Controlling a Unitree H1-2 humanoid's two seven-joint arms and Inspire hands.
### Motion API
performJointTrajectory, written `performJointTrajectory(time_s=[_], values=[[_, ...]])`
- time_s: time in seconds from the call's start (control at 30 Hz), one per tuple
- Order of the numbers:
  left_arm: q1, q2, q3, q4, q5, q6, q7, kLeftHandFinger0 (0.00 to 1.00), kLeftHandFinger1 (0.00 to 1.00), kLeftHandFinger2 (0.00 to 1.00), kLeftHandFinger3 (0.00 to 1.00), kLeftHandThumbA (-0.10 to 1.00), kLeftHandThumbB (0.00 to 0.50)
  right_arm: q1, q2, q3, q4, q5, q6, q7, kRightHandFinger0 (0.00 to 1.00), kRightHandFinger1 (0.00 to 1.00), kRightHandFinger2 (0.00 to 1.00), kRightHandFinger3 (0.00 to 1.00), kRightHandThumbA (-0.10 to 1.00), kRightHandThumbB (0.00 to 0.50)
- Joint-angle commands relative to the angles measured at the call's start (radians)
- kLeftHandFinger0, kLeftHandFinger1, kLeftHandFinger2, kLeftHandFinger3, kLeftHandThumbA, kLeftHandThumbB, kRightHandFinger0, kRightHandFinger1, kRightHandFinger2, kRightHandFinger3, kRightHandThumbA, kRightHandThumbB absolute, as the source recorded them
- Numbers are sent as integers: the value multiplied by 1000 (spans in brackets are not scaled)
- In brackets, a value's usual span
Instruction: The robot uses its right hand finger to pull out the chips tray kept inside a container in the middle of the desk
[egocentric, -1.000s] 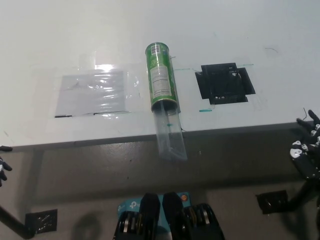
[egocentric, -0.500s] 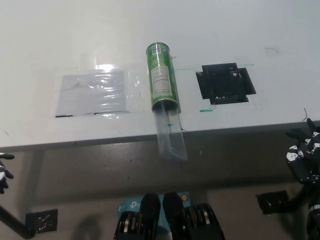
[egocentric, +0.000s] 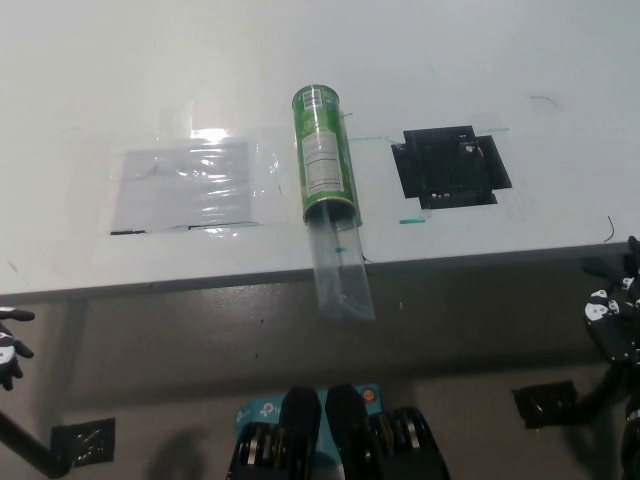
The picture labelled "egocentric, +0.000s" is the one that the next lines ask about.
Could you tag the clear plastic chips tray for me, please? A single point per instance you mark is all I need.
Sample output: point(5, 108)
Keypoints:
point(342, 280)

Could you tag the short green tape mark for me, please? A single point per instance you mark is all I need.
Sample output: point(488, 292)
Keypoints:
point(412, 221)

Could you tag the black tape square patch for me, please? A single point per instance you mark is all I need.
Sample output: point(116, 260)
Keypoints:
point(450, 167)

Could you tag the black teal robot torso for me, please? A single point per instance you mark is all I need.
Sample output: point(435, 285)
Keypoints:
point(340, 435)

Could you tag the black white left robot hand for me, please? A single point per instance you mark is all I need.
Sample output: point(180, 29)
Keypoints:
point(7, 350)

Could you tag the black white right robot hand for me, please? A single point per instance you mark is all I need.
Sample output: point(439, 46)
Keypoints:
point(612, 325)

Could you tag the clear plastic sheet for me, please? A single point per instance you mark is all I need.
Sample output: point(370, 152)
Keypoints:
point(180, 185)

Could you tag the black metal table leg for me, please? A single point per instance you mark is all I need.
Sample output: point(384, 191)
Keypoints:
point(30, 445)
point(597, 392)

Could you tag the green cylindrical chips can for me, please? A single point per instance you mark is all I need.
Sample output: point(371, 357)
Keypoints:
point(320, 150)

